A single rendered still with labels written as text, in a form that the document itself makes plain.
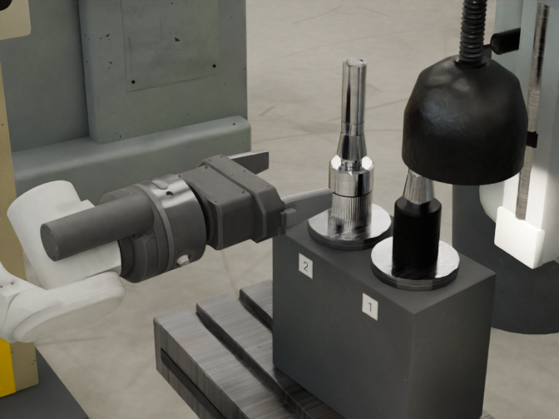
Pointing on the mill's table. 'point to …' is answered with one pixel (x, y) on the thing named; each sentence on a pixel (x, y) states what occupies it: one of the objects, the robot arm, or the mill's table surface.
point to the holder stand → (380, 322)
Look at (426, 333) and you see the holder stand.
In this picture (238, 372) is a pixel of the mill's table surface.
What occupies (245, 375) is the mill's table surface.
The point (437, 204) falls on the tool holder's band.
